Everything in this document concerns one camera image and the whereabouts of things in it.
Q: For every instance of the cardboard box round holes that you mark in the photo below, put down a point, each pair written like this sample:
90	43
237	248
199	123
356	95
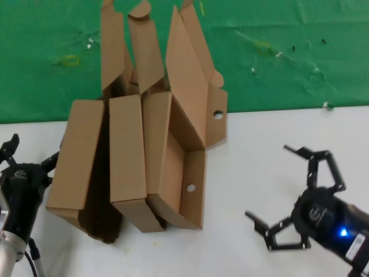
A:
176	179

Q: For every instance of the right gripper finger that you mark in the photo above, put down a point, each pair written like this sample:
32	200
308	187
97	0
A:
272	239
312	170

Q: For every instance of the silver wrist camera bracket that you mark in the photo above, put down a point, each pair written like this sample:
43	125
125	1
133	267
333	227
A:
3	210

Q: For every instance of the closed-face cardboard box dark inside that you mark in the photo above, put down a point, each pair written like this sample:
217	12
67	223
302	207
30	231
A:
76	155

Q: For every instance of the yellow tape loop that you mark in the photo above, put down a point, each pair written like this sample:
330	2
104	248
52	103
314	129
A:
261	49
75	61

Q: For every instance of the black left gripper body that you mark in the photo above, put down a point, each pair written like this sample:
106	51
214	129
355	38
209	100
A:
26	187

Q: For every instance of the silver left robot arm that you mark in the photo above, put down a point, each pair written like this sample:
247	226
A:
11	248

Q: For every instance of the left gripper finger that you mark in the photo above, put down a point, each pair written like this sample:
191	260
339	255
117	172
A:
52	161
10	150

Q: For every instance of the white tape scrap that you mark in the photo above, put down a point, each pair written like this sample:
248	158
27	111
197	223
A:
90	43

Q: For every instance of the narrow cardboard box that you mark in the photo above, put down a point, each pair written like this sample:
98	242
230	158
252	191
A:
127	150

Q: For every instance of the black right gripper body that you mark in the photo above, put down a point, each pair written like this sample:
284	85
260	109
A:
325	216

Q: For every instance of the green cloth backdrop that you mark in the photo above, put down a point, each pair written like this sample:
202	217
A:
288	83

